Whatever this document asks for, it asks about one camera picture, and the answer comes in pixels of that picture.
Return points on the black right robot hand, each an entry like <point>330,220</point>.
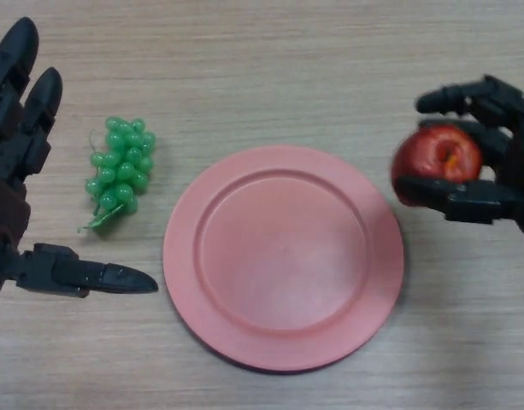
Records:
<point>518,171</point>

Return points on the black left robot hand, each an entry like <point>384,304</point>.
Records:
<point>7,149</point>

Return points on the red apple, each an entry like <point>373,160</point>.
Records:
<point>424,154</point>

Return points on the pink round plate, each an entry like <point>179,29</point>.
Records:
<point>278,265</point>

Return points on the green grape bunch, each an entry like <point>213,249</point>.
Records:
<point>120,171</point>

